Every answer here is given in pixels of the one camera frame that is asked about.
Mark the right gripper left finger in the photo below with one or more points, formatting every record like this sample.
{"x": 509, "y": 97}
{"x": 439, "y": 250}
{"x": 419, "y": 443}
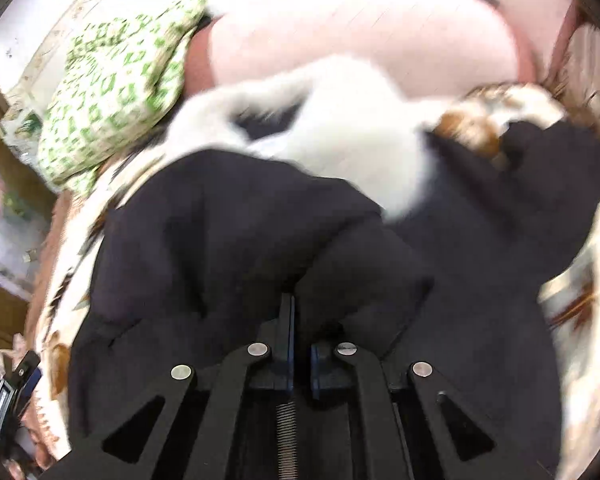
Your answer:
{"x": 219, "y": 422}

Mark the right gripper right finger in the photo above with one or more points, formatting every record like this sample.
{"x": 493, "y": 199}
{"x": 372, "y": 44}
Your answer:
{"x": 466, "y": 392}

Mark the black coat with fur collar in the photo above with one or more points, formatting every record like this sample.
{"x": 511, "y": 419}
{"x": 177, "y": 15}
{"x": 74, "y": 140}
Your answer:
{"x": 316, "y": 184}

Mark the leaf pattern beige blanket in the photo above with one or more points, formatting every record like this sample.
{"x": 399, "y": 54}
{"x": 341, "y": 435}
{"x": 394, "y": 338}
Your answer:
{"x": 569, "y": 300}

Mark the green patterned folded quilt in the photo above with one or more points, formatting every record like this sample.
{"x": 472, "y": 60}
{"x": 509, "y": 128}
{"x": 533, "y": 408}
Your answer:
{"x": 121, "y": 77}

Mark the striped floral sofa cushion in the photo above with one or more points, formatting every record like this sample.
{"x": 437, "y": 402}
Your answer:
{"x": 576, "y": 81}

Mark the pink sofa backrest cushion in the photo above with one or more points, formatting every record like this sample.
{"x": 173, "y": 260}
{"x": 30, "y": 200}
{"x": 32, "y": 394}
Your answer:
{"x": 428, "y": 47}

